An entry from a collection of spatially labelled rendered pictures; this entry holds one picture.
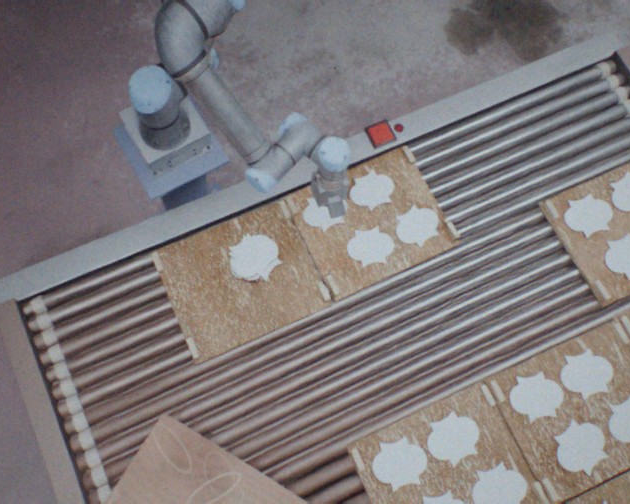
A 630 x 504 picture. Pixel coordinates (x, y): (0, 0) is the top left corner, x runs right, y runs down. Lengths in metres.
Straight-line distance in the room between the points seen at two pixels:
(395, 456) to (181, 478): 0.55
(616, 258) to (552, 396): 0.46
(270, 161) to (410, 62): 1.87
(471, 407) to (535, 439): 0.18
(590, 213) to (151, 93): 1.30
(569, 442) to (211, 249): 1.10
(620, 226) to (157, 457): 1.45
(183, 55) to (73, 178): 1.74
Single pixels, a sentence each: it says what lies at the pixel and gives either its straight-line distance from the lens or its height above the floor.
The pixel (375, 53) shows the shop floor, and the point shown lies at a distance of 3.60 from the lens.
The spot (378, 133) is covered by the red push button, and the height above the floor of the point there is 0.93.
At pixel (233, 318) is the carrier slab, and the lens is 2.09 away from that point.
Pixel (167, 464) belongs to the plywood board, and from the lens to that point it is 1.95.
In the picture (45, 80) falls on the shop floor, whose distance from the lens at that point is 3.63.
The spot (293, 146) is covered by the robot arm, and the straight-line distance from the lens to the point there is 1.84.
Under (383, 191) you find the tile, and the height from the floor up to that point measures 0.95.
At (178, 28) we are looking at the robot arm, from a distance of 1.71.
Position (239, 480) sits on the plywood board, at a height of 1.04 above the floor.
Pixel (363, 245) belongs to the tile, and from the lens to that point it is 2.15.
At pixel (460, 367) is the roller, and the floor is 0.92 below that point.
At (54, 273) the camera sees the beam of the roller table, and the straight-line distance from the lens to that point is 2.24.
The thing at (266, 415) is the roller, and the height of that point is 0.92.
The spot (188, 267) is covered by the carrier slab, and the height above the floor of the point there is 0.94.
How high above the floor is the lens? 2.96
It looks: 70 degrees down
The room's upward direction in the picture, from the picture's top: 8 degrees clockwise
